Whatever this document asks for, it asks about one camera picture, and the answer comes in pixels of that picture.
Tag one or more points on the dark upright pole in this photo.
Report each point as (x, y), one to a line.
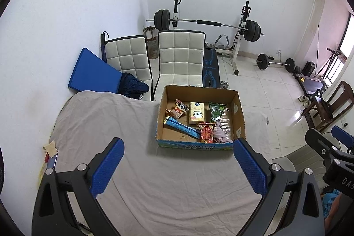
(103, 45)

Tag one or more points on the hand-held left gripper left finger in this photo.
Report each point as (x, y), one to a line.
(109, 167)

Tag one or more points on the thin black pole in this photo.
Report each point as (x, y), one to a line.
(318, 50)

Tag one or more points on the small barbell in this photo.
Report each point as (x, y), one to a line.
(275, 62)

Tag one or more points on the grey exercise attachment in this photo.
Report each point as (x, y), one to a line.
(222, 38)

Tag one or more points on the chrome dumbbell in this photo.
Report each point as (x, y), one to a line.
(224, 84)

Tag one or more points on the blue metal bar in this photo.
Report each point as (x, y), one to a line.
(51, 162)

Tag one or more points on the red snack packet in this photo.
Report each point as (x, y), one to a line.
(206, 133)

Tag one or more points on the tan paper scrap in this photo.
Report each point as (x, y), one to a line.
(51, 149)

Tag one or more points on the grey shell chair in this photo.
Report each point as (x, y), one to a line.
(298, 162)

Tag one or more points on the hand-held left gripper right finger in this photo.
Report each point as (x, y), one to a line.
(249, 167)

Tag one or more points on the pair of white shoes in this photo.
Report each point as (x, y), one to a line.
(303, 101)

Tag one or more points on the white barbell rack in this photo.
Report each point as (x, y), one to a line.
(240, 39)

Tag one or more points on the dark wooden chair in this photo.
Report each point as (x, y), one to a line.
(341, 97)

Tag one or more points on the large barbell with black plates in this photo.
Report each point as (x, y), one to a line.
(207, 22)

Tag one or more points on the green snack packet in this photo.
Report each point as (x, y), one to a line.
(216, 113)

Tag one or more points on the black tripod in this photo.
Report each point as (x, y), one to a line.
(333, 59)

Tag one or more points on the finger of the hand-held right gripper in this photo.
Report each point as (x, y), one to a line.
(318, 142)
(343, 136)

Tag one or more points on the grey table cloth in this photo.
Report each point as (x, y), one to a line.
(166, 183)

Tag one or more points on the blue foam mat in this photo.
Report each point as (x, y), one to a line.
(91, 73)

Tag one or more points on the person's right forearm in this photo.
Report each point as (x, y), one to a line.
(338, 214)

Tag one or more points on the black speaker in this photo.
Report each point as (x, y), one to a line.
(308, 68)

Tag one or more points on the cardboard box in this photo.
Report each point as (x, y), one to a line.
(177, 90)

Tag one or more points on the large white padded chair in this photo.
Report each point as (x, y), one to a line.
(179, 56)

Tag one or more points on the black and blue weight bench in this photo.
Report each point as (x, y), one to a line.
(210, 67)

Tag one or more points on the window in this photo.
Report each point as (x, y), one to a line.
(348, 37)

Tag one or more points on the orange cartoon snack packet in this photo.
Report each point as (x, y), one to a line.
(178, 108)

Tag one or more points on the yellow tissue pack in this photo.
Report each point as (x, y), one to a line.
(197, 113)

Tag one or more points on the black floor exercise machine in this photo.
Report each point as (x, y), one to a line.
(307, 82)

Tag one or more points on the long blue snack packet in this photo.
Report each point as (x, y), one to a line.
(182, 127)

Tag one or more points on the small white padded chair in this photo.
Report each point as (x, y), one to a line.
(130, 56)

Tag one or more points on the dark blue quilted jacket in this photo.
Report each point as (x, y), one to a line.
(132, 85)

